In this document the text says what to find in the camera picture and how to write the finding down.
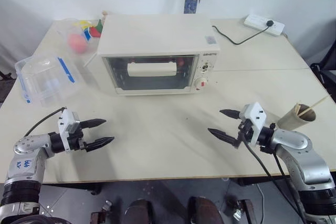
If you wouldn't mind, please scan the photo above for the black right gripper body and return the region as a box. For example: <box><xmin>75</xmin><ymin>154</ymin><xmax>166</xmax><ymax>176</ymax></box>
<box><xmin>235</xmin><ymin>119</ymin><xmax>254</xmax><ymax>149</ymax></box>

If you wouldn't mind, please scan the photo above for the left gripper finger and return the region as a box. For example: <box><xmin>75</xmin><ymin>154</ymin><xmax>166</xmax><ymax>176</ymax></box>
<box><xmin>78</xmin><ymin>118</ymin><xmax>107</xmax><ymax>130</ymax></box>
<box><xmin>85</xmin><ymin>136</ymin><xmax>116</xmax><ymax>153</ymax></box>

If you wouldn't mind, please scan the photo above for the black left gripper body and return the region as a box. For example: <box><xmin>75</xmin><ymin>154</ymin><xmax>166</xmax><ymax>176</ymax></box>
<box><xmin>67</xmin><ymin>126</ymin><xmax>88</xmax><ymax>153</ymax></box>

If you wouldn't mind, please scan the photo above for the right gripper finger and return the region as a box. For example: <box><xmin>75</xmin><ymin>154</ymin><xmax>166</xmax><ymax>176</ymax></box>
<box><xmin>219</xmin><ymin>109</ymin><xmax>241</xmax><ymax>120</ymax></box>
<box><xmin>207</xmin><ymin>128</ymin><xmax>238</xmax><ymax>145</ymax></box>

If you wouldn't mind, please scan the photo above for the white toaster oven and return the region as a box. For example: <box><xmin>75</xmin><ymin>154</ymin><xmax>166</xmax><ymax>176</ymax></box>
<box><xmin>96</xmin><ymin>14</ymin><xmax>221</xmax><ymax>97</ymax></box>

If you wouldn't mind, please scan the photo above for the bamboo cup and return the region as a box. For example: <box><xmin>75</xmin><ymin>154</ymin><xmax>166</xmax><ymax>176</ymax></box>
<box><xmin>277</xmin><ymin>102</ymin><xmax>317</xmax><ymax>131</ymax></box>

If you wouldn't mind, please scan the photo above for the clear box with blue latches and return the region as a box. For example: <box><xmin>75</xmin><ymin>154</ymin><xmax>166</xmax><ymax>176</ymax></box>
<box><xmin>14</xmin><ymin>55</ymin><xmax>85</xmax><ymax>108</ymax></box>

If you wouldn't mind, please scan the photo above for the long wooden stick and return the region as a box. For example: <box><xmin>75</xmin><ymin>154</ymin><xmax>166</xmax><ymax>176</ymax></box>
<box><xmin>299</xmin><ymin>95</ymin><xmax>329</xmax><ymax>118</ymax></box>

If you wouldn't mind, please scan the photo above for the dark rounded shape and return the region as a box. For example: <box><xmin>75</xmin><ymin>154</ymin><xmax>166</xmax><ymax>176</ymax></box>
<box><xmin>187</xmin><ymin>196</ymin><xmax>221</xmax><ymax>224</ymax></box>
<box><xmin>124</xmin><ymin>198</ymin><xmax>159</xmax><ymax>224</ymax></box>

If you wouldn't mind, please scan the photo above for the pink toy peach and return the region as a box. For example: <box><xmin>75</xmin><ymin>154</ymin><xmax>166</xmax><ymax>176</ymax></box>
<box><xmin>67</xmin><ymin>33</ymin><xmax>88</xmax><ymax>54</ymax></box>

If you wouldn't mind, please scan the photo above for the red and green toy piece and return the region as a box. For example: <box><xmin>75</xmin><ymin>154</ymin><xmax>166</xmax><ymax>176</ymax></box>
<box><xmin>90</xmin><ymin>18</ymin><xmax>103</xmax><ymax>38</ymax></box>

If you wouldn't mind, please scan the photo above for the white power strip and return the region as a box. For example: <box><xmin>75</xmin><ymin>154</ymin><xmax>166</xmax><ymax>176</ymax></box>
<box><xmin>243</xmin><ymin>14</ymin><xmax>286</xmax><ymax>37</ymax></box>

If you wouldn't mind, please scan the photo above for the clear plastic toy container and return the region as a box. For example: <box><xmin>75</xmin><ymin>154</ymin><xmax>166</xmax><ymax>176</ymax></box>
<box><xmin>56</xmin><ymin>17</ymin><xmax>102</xmax><ymax>56</ymax></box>

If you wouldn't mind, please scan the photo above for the black metal stand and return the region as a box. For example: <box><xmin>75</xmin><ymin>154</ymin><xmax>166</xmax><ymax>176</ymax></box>
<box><xmin>309</xmin><ymin>42</ymin><xmax>336</xmax><ymax>97</ymax></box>

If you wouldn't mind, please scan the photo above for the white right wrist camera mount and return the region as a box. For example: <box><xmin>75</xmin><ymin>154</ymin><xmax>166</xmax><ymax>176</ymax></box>
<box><xmin>239</xmin><ymin>102</ymin><xmax>268</xmax><ymax>146</ymax></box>

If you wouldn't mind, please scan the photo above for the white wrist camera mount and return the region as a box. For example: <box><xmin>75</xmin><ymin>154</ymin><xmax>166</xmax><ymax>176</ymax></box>
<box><xmin>239</xmin><ymin>102</ymin><xmax>268</xmax><ymax>146</ymax></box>
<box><xmin>57</xmin><ymin>108</ymin><xmax>81</xmax><ymax>154</ymax></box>

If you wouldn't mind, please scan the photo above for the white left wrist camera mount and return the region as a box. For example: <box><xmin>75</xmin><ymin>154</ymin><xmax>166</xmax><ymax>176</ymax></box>
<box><xmin>57</xmin><ymin>108</ymin><xmax>81</xmax><ymax>154</ymax></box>

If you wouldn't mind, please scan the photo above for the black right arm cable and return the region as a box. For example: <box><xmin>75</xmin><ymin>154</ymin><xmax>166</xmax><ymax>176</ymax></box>
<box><xmin>241</xmin><ymin>126</ymin><xmax>308</xmax><ymax>224</ymax></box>

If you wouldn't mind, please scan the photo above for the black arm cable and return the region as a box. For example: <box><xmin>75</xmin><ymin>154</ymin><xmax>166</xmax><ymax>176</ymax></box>
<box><xmin>241</xmin><ymin>126</ymin><xmax>308</xmax><ymax>224</ymax></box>
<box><xmin>23</xmin><ymin>106</ymin><xmax>66</xmax><ymax>137</ymax></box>

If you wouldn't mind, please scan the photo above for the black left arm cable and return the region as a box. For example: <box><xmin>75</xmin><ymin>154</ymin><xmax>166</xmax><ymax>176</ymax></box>
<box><xmin>23</xmin><ymin>106</ymin><xmax>66</xmax><ymax>137</ymax></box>

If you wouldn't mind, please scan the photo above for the black table frame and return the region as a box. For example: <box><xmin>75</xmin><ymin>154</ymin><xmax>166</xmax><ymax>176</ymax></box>
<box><xmin>41</xmin><ymin>181</ymin><xmax>103</xmax><ymax>196</ymax></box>

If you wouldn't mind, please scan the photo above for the black power cable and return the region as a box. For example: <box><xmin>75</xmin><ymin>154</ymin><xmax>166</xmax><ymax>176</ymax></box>
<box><xmin>212</xmin><ymin>19</ymin><xmax>275</xmax><ymax>46</ymax></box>

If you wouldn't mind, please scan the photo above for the white cable under table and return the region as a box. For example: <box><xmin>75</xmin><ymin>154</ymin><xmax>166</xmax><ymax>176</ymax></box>
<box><xmin>255</xmin><ymin>183</ymin><xmax>265</xmax><ymax>224</ymax></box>

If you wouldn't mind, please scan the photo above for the glass oven door with handle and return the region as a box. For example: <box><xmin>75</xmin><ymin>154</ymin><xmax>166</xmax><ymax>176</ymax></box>
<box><xmin>101</xmin><ymin>54</ymin><xmax>200</xmax><ymax>95</ymax></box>

